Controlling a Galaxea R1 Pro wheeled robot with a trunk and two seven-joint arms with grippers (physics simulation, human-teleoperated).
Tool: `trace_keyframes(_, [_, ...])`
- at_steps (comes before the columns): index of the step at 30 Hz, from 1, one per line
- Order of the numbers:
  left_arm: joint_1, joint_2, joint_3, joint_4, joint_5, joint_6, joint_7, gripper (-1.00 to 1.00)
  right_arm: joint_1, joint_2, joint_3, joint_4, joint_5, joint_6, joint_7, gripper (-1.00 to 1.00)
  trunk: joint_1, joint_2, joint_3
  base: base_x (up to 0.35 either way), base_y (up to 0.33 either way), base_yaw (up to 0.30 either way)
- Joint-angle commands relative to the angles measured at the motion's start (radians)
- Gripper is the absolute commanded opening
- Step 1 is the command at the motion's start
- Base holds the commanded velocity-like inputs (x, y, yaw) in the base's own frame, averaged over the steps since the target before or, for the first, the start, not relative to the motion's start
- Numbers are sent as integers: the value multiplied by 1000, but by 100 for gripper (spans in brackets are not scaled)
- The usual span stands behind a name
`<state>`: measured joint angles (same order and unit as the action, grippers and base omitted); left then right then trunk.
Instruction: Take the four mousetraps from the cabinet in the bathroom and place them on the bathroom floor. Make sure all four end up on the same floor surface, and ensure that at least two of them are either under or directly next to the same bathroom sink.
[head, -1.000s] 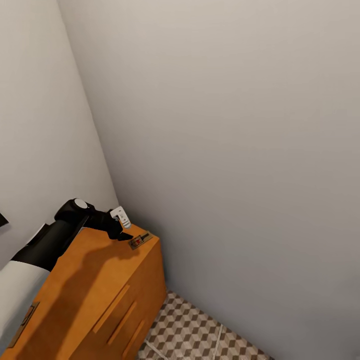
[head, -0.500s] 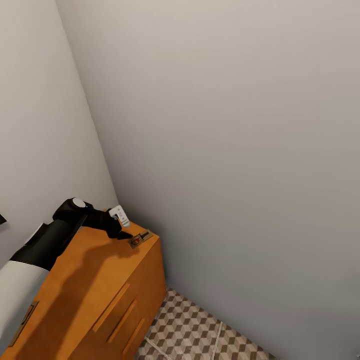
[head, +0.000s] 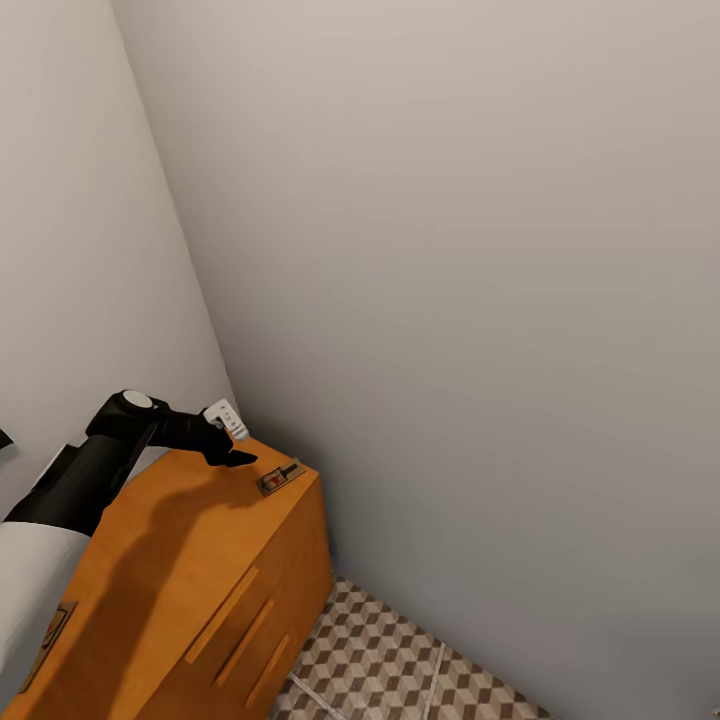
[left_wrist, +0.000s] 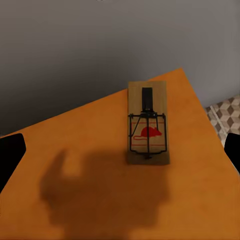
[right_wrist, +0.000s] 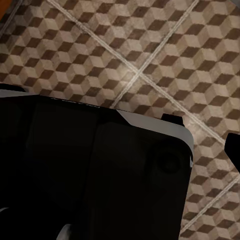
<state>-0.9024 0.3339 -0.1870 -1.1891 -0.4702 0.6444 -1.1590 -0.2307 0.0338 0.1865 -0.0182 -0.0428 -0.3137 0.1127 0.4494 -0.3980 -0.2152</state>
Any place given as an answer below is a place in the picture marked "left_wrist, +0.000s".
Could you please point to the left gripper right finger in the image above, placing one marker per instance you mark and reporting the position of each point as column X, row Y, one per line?
column 232, row 149

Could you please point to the cabinet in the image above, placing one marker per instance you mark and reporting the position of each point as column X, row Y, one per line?
column 74, row 181

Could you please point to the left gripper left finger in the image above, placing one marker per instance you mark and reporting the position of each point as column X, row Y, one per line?
column 12, row 149

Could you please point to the mousetrap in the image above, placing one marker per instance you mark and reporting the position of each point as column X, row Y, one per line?
column 148, row 130

